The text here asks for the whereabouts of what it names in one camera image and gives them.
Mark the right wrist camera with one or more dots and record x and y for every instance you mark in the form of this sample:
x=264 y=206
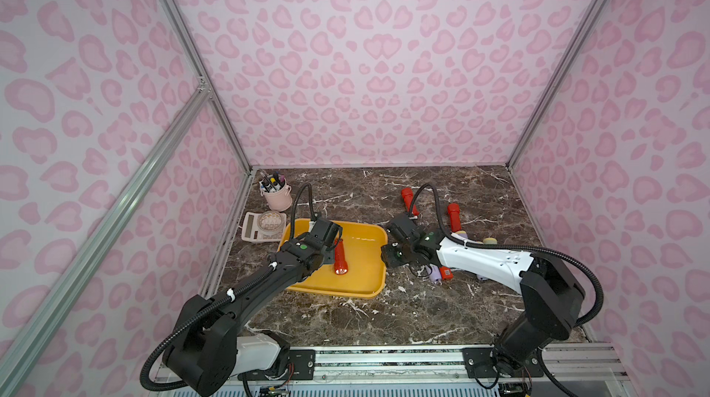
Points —
x=404 y=229

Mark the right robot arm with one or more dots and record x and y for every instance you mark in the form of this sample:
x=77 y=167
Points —
x=552 y=296

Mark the purple flashlight front left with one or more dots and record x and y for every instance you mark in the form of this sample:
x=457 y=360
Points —
x=434 y=274

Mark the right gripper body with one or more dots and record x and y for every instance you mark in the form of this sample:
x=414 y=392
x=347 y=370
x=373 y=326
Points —
x=392 y=253

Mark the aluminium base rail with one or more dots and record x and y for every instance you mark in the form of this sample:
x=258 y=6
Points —
x=586 y=369

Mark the yellow plastic tray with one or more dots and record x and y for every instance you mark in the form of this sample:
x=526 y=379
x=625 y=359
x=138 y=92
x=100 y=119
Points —
x=367 y=272

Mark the red flashlight front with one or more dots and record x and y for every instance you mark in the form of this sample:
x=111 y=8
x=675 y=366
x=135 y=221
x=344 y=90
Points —
x=446 y=273

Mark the pink pen cup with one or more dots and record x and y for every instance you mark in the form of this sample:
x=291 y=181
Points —
x=276 y=191

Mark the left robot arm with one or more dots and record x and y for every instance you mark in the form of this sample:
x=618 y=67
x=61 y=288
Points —
x=202 y=350

